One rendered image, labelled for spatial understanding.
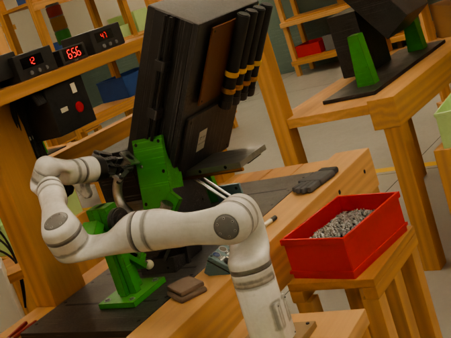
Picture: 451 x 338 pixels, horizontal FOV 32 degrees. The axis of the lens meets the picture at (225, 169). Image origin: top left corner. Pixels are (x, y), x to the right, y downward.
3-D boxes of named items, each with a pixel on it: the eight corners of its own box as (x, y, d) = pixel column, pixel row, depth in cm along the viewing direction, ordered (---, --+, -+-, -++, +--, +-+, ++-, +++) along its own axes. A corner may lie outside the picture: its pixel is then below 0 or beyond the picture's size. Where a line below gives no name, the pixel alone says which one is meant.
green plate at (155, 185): (189, 202, 234) (177, 133, 234) (172, 205, 227) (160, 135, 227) (160, 205, 241) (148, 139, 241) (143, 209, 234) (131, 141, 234)
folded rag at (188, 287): (208, 291, 202) (205, 281, 201) (181, 304, 199) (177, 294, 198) (193, 283, 211) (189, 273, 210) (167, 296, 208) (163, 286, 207)
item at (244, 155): (268, 153, 240) (264, 143, 240) (242, 172, 228) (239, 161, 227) (169, 170, 263) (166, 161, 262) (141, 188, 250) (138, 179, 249)
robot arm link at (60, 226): (25, 186, 196) (41, 210, 200) (39, 240, 174) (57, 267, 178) (58, 168, 197) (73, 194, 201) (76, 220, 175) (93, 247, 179)
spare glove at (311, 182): (317, 174, 276) (315, 167, 275) (341, 171, 269) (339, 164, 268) (285, 196, 262) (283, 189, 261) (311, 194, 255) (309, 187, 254)
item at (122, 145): (215, 211, 272) (183, 119, 265) (166, 249, 248) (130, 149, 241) (174, 216, 283) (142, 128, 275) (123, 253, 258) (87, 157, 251)
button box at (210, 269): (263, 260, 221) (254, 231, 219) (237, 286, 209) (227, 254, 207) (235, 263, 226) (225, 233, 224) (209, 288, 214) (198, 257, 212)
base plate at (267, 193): (315, 176, 281) (313, 171, 281) (135, 337, 194) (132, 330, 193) (220, 190, 305) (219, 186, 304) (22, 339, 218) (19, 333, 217)
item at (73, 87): (98, 119, 245) (81, 74, 242) (62, 137, 232) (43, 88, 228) (70, 126, 252) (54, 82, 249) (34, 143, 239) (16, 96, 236)
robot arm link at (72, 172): (74, 148, 216) (66, 176, 219) (31, 153, 204) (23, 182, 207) (91, 159, 213) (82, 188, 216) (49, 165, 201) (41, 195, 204)
